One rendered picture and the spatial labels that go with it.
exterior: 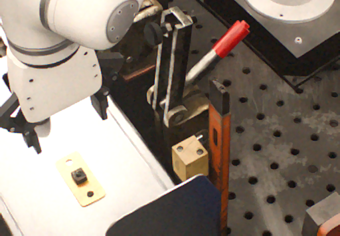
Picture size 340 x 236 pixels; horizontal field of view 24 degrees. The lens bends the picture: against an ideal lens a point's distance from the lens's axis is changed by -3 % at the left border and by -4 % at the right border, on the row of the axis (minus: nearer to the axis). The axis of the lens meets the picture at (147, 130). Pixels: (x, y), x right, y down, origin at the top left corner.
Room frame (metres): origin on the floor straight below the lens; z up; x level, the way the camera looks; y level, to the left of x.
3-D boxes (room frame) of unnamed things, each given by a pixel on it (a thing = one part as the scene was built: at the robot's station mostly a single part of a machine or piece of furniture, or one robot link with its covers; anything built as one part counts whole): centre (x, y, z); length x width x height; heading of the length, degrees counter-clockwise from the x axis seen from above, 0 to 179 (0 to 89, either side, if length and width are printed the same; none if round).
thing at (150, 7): (0.84, 0.00, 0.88); 0.11 x 0.09 x 0.37; 116
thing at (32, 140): (0.57, 0.15, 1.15); 0.03 x 0.03 x 0.07; 26
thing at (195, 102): (0.67, -0.05, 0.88); 0.07 x 0.06 x 0.35; 116
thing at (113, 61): (0.62, 0.06, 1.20); 0.08 x 0.01 x 0.06; 116
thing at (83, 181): (0.60, 0.10, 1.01); 0.08 x 0.04 x 0.01; 26
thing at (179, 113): (0.64, -0.04, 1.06); 0.03 x 0.01 x 0.03; 116
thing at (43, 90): (0.60, 0.10, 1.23); 0.10 x 0.07 x 0.11; 116
